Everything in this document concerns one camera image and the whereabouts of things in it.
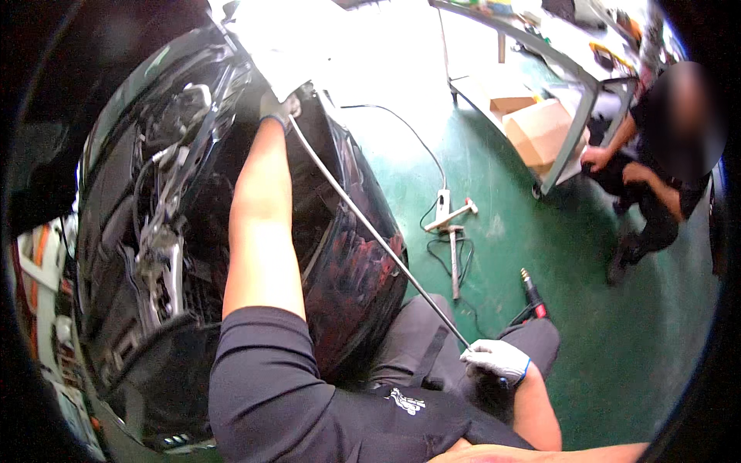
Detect person's right hand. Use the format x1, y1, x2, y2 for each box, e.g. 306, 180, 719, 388
460, 339, 532, 387

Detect person's left hand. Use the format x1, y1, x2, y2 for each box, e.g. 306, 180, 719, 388
259, 87, 303, 133

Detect long metal rod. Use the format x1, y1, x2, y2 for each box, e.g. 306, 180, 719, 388
287, 115, 474, 351

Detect person's legs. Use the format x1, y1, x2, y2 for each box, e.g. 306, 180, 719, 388
369, 293, 562, 424

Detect black red power tool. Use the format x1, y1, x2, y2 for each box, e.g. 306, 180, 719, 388
509, 267, 550, 326

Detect white power strip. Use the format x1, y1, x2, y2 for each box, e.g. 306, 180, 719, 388
433, 188, 452, 228

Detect black car door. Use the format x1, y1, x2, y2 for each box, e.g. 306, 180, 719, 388
74, 0, 410, 453

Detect person's body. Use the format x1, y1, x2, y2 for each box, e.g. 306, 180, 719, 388
208, 306, 650, 463

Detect small cardboard box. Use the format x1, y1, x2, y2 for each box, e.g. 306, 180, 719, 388
489, 95, 540, 118

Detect large cardboard box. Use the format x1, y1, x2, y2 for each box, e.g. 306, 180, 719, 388
502, 98, 591, 177

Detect metal t-handle tool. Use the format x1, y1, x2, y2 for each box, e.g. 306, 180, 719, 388
424, 198, 479, 233
445, 225, 466, 301

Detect black power cable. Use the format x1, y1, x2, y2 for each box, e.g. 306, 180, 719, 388
340, 104, 448, 192

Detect metal frame workbench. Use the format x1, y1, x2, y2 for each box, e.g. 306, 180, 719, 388
427, 0, 643, 200

